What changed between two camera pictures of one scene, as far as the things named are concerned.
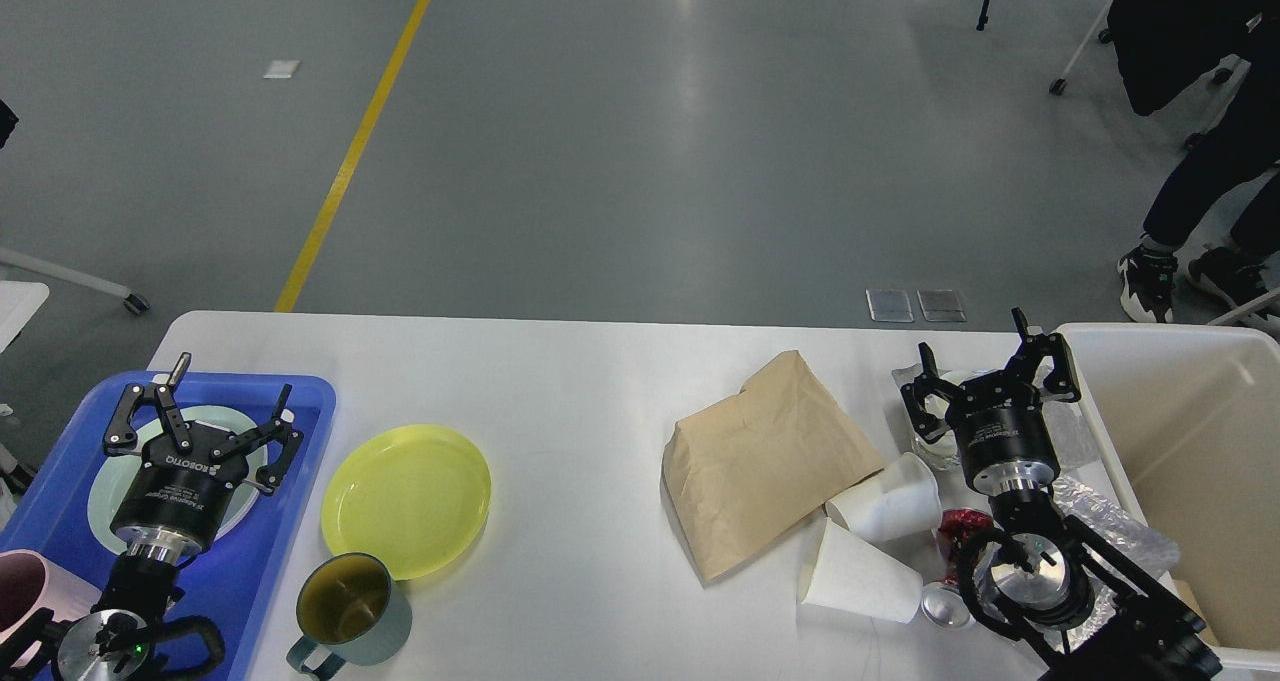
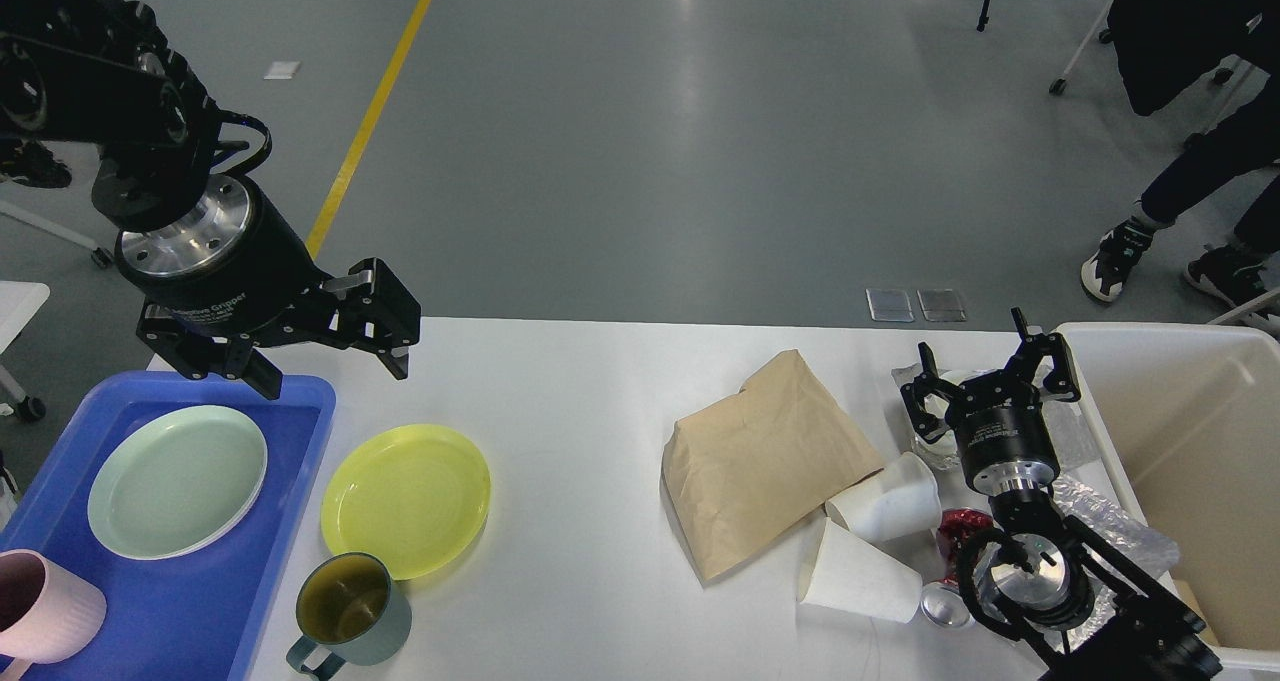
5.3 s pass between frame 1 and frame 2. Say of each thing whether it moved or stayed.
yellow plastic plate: stayed
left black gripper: moved
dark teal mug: stayed
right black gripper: stayed
